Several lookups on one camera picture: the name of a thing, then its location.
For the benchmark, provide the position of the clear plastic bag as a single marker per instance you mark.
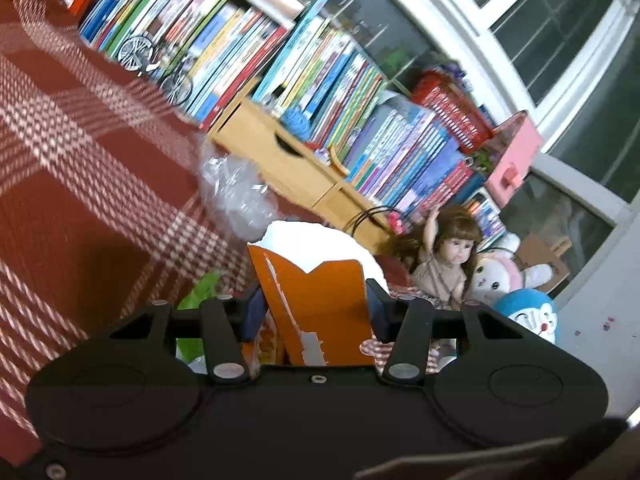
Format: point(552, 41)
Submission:
point(235, 195)

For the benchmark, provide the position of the blue knitted item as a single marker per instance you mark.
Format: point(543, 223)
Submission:
point(296, 121)

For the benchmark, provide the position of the red plaid blanket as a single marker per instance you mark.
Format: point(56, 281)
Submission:
point(75, 160)

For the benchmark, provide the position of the green plastic item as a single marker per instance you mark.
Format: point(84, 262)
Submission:
point(200, 290)

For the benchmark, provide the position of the small bicycle model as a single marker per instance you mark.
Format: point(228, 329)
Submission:
point(134, 52)

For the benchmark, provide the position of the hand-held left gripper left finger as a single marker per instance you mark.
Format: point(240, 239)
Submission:
point(252, 310)

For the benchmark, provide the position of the brown cardboard box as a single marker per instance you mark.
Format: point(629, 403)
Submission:
point(542, 252)

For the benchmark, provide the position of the row of upright colourful books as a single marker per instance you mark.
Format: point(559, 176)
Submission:
point(310, 60)

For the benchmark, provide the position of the orange cardboard box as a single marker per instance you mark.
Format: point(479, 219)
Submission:
point(320, 310)

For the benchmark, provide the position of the white window frame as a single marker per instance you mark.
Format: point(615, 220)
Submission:
point(470, 15)

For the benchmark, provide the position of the pink storage box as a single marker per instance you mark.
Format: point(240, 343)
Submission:
point(515, 160)

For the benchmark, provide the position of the long-haired doll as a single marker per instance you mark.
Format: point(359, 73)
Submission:
point(457, 247)

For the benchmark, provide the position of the wooden drawer unit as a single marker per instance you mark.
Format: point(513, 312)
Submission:
point(270, 150)

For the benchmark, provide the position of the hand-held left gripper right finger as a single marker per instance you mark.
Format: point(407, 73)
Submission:
point(377, 310)

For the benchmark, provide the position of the blue cat plush toy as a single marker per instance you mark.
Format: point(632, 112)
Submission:
point(530, 310)

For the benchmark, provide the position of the white bunny plush toy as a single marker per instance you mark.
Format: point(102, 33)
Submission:
point(492, 275)

